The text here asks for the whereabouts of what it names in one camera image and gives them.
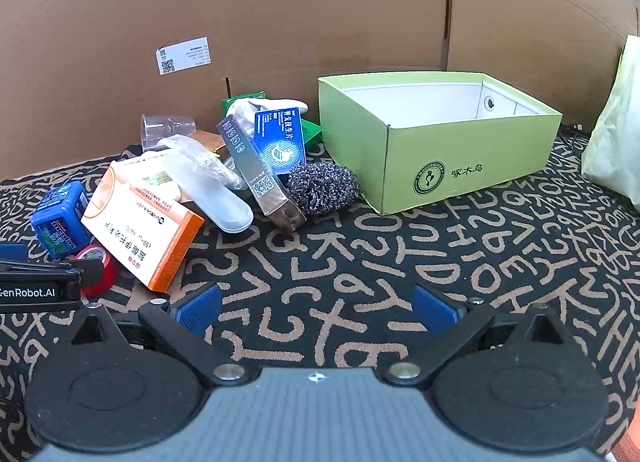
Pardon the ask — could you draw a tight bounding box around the orange and white medicine box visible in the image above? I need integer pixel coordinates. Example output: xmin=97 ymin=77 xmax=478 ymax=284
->
xmin=80 ymin=182 xmax=206 ymax=293

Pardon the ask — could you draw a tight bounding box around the small green box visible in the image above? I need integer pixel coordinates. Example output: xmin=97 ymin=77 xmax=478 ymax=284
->
xmin=221 ymin=92 xmax=266 ymax=119

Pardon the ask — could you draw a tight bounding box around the gold brown box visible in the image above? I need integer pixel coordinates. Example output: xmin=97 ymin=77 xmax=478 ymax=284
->
xmin=187 ymin=129 xmax=229 ymax=159

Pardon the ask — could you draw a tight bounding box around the clear plastic cup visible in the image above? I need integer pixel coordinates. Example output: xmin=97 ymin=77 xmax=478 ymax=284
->
xmin=140 ymin=114 xmax=197 ymax=153

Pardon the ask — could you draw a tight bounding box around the silver cylindrical can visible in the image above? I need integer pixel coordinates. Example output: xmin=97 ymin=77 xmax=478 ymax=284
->
xmin=216 ymin=114 xmax=308 ymax=233

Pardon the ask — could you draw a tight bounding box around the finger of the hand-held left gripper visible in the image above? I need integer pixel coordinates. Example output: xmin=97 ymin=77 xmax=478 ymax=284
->
xmin=0 ymin=244 xmax=103 ymax=289

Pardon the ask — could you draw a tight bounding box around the red tape roll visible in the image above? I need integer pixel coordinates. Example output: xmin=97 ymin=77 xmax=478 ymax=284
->
xmin=70 ymin=244 xmax=120 ymax=298

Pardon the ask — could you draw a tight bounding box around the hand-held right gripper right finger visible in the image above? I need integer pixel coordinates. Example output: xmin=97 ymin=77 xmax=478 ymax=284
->
xmin=382 ymin=284 xmax=587 ymax=389

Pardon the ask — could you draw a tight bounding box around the pale beige packet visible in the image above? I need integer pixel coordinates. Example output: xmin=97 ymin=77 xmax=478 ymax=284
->
xmin=94 ymin=152 xmax=182 ymax=203

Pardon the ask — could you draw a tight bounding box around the light green plastic bag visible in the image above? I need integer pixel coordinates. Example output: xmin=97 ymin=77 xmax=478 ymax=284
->
xmin=581 ymin=34 xmax=640 ymax=215

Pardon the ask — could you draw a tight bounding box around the white shipping label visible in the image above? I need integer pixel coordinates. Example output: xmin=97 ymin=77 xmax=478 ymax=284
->
xmin=156 ymin=36 xmax=210 ymax=76

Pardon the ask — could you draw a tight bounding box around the steel wool scrubber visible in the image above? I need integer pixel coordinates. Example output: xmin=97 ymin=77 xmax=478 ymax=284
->
xmin=286 ymin=162 xmax=362 ymax=217

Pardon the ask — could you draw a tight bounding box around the small blue carton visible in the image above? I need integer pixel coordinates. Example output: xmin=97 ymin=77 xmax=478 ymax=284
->
xmin=31 ymin=181 xmax=92 ymax=259

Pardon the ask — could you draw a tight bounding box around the dark green flat box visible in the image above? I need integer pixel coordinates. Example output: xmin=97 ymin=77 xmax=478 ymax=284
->
xmin=299 ymin=119 xmax=325 ymax=155

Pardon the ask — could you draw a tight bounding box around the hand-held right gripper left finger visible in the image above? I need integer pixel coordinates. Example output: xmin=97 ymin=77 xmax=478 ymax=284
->
xmin=70 ymin=282 xmax=262 ymax=389

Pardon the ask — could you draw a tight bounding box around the translucent white plastic case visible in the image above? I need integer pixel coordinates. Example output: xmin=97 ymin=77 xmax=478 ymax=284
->
xmin=162 ymin=149 xmax=255 ymax=234

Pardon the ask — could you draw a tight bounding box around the large brown cardboard sheet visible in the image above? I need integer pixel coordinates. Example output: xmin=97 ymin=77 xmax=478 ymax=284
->
xmin=0 ymin=0 xmax=640 ymax=183

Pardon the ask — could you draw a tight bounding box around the blue medicine box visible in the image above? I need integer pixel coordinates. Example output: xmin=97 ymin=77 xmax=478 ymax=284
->
xmin=253 ymin=108 xmax=308 ymax=177

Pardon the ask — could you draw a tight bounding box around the black mat with tan letters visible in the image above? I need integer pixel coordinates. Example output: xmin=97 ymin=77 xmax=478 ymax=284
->
xmin=0 ymin=124 xmax=640 ymax=462

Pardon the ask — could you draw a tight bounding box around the orange clothing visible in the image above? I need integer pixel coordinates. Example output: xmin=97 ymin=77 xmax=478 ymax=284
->
xmin=612 ymin=409 xmax=640 ymax=462

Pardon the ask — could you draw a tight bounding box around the green shoe box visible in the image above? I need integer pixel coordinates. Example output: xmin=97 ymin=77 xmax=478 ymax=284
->
xmin=318 ymin=72 xmax=564 ymax=217

